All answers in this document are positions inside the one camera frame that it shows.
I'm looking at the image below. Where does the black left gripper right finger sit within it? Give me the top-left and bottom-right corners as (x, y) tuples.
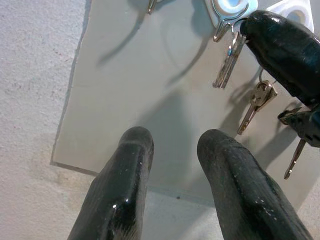
(197, 128), (314, 240)

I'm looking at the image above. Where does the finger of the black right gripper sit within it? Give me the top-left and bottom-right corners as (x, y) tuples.
(239, 9), (320, 106)
(278, 103), (320, 151)

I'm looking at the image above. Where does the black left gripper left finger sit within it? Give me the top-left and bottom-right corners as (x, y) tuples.
(68, 126), (155, 240)

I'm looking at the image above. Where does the silver key bunch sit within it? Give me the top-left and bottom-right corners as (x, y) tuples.
(212, 31), (308, 181)

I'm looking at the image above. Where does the grey hook board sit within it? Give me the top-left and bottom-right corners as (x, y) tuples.
(50, 0), (320, 209)

